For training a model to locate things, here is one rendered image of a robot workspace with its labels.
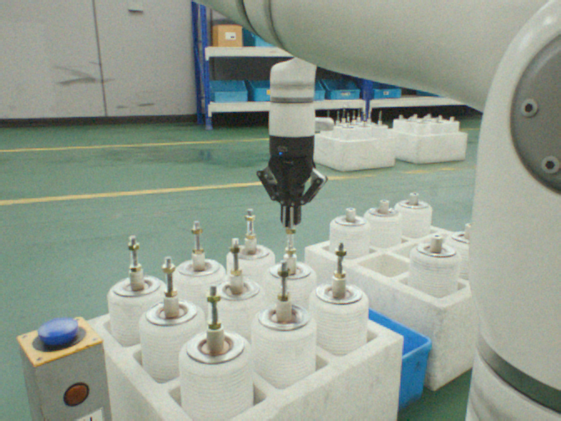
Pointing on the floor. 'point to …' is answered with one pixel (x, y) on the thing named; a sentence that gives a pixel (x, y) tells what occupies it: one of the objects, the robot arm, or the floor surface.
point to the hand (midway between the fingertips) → (290, 215)
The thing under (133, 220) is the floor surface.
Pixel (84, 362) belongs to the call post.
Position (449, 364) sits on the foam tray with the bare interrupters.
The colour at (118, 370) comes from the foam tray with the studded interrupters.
